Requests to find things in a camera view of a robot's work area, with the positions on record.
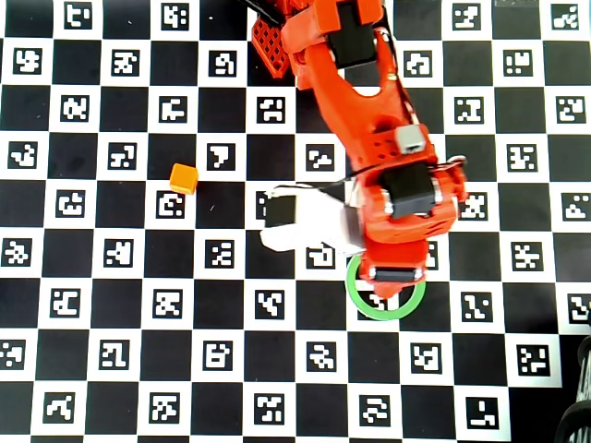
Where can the orange cube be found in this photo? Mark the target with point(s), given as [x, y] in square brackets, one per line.
[184, 178]

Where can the orange perforated base bracket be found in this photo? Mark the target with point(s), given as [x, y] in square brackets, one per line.
[270, 46]

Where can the black ribbed stand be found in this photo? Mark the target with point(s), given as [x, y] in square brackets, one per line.
[584, 392]

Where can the small grey plastic block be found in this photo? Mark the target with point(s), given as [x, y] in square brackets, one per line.
[410, 138]

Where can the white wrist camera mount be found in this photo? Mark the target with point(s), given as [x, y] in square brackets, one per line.
[314, 226]

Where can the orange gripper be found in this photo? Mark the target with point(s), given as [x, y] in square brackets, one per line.
[394, 274]

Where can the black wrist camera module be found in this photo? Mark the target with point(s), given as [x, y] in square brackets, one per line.
[281, 211]

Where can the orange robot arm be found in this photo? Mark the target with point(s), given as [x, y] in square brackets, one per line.
[351, 106]

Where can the black white checkerboard marker board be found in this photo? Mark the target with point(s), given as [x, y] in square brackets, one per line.
[138, 258]

